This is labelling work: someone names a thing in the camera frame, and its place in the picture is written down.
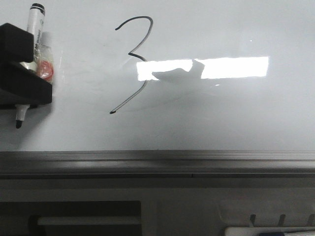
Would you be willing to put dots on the red magnet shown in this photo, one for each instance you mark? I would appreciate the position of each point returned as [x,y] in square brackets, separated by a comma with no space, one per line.
[45,58]

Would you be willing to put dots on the white black whiteboard marker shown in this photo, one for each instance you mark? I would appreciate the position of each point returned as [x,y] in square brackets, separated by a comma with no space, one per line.
[35,27]

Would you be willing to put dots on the white whiteboard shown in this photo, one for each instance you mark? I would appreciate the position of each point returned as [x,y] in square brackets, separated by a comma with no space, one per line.
[175,74]

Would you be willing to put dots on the white eraser tray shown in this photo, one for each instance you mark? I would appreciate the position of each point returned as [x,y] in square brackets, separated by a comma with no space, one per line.
[252,217]

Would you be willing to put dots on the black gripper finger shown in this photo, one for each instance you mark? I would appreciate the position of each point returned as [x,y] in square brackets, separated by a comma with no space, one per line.
[16,45]
[20,86]

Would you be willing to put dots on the grey aluminium whiteboard frame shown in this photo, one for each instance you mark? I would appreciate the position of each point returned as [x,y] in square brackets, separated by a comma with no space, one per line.
[160,163]

